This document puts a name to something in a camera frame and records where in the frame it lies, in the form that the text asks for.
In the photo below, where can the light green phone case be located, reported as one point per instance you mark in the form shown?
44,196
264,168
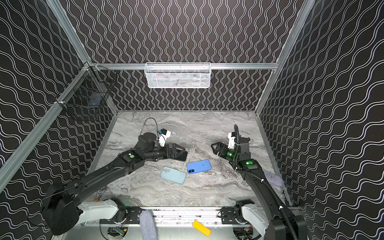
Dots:
173,175

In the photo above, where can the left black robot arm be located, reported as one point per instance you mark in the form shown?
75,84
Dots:
61,205

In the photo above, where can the yellow block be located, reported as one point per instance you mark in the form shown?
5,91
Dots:
201,228

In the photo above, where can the blue phone case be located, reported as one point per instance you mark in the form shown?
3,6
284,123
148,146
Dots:
198,167

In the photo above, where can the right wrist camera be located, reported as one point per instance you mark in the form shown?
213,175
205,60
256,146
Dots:
231,137

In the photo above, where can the purple grey cloth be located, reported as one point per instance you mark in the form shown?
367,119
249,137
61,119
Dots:
274,179

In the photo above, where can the white wire basket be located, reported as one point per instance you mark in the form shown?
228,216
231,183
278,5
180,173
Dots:
167,75

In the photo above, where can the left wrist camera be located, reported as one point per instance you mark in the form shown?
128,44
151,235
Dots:
163,136

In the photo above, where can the grey cloth roll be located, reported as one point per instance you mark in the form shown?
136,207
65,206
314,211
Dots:
148,226

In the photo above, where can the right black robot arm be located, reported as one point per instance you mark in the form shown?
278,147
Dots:
277,222

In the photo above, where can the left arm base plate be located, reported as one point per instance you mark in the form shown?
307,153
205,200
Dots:
129,215

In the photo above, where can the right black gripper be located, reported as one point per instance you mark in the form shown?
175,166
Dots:
221,149

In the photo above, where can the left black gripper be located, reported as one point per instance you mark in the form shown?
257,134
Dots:
169,150

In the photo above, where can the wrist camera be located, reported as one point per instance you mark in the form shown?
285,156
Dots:
163,136
231,137

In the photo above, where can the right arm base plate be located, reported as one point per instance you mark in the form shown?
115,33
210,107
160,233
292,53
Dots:
231,216

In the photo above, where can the black wire basket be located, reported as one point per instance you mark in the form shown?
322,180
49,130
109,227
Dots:
90,98

